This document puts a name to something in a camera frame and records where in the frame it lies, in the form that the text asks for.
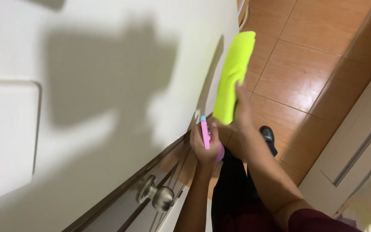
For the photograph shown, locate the person's left hand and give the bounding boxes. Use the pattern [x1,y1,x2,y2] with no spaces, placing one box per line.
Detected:
[190,122,221,165]

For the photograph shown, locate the person's right hand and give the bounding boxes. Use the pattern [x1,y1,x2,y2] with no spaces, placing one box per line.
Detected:
[229,81,254,138]

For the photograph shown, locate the yellow-green microfiber cloth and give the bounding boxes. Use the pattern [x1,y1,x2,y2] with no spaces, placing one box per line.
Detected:
[213,31,257,126]

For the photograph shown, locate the pink spray bottle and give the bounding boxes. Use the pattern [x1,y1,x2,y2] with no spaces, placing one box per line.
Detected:
[200,115,225,163]

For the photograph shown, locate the black shoe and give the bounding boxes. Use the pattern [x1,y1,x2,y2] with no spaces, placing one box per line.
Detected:
[258,126,278,157]

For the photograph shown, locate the white plastic item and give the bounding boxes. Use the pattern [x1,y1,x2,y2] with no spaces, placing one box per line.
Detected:
[237,0,251,33]

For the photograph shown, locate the black trousers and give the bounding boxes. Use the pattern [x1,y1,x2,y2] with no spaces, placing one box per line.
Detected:
[211,148,284,232]

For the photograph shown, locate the white cabinet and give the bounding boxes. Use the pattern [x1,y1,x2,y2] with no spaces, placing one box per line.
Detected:
[298,51,371,232]

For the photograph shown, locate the silver round door knob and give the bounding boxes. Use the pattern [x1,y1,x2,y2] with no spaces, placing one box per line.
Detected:
[136,175,175,213]

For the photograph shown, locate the maroon shirt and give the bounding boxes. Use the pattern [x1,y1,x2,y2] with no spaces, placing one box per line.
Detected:
[234,208,361,232]

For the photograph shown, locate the brown wooden door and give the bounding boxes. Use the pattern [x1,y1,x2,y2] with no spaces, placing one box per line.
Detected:
[61,112,229,232]

